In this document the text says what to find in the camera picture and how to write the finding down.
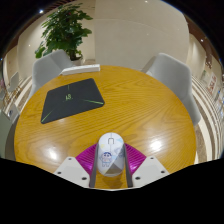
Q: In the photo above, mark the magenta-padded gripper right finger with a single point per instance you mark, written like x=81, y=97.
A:
x=150, y=170

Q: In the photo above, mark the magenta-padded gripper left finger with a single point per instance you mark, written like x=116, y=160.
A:
x=71, y=170

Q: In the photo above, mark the white cartoon-print computer mouse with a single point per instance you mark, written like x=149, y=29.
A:
x=110, y=153

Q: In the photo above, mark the black mouse pad green lines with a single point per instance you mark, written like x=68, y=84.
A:
x=71, y=100

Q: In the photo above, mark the grey shell chair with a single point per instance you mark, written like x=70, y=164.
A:
x=45, y=70
x=173, y=75

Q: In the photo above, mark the white power strip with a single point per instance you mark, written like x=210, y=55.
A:
x=80, y=69

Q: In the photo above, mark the small grey distant chair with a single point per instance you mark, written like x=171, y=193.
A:
x=14, y=81

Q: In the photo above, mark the green potted plant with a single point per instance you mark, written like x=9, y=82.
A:
x=63, y=30

